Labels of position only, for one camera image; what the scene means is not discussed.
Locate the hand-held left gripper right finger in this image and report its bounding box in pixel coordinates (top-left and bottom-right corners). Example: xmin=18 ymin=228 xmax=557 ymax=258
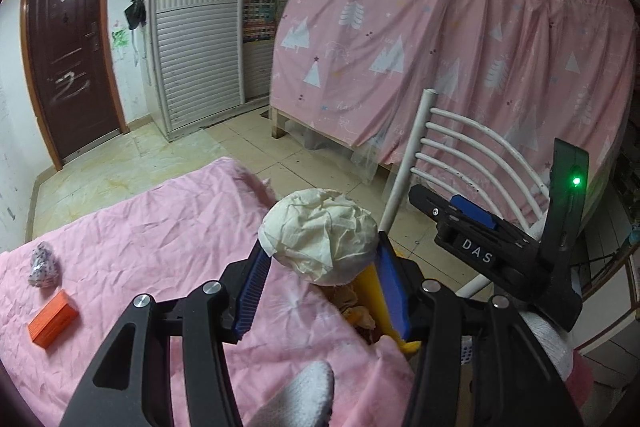
xmin=376 ymin=233 xmax=583 ymax=427

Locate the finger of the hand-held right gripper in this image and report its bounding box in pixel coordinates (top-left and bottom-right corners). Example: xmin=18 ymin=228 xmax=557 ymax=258
xmin=449 ymin=194 xmax=543 ymax=250
xmin=407 ymin=183 xmax=503 ymax=269

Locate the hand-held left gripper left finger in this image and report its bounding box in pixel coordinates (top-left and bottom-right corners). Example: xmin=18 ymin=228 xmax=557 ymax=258
xmin=60 ymin=242 xmax=272 ymax=427

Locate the yellow plastic bucket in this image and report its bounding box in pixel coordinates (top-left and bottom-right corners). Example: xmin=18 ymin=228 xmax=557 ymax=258
xmin=320 ymin=247 xmax=427 ymax=355

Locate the cream paper ball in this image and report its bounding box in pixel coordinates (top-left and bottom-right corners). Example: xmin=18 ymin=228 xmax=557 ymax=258
xmin=257 ymin=188 xmax=379 ymax=287

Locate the person's right hand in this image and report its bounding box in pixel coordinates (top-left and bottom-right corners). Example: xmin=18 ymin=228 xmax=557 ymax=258
xmin=517 ymin=306 xmax=577 ymax=380

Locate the person's left hand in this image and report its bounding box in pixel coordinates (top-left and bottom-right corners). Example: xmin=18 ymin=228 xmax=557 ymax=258
xmin=247 ymin=359 xmax=335 ymax=427

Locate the crumpled brown paper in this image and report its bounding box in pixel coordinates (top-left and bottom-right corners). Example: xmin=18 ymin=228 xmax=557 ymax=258
xmin=327 ymin=284 xmax=377 ymax=344

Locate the cluttered desk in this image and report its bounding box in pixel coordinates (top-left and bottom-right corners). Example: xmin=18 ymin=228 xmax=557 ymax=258
xmin=575 ymin=107 xmax=640 ymax=358

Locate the white slatted chair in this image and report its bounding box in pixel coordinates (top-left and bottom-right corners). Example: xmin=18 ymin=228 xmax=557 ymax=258
xmin=378 ymin=88 xmax=551 ymax=299

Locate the pink blanket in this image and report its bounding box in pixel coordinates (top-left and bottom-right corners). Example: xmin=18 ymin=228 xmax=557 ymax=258
xmin=0 ymin=157 xmax=417 ymax=427

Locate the clear plastic sheet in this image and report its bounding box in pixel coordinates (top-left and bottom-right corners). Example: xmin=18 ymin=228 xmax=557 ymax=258
xmin=300 ymin=127 xmax=396 ymax=185

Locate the pink tree-print curtain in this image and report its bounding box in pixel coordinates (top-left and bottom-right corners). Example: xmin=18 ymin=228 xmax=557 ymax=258
xmin=270 ymin=0 xmax=637 ymax=230

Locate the orange small box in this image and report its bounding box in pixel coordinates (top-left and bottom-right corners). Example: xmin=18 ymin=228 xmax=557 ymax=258
xmin=27 ymin=289 xmax=80 ymax=349

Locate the patterned crumpled wrapper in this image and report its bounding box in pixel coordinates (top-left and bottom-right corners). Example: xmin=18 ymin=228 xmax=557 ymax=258
xmin=29 ymin=242 xmax=60 ymax=291

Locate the white louvered wardrobe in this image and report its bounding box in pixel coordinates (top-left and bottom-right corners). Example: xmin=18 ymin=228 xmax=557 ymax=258
xmin=147 ymin=0 xmax=307 ymax=142

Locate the dark brown door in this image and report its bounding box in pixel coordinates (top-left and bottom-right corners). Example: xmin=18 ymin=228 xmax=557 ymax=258
xmin=22 ymin=0 xmax=127 ymax=171

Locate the colourful wall poster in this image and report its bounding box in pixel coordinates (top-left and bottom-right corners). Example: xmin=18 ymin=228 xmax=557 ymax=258
xmin=243 ymin=0 xmax=280 ymax=44

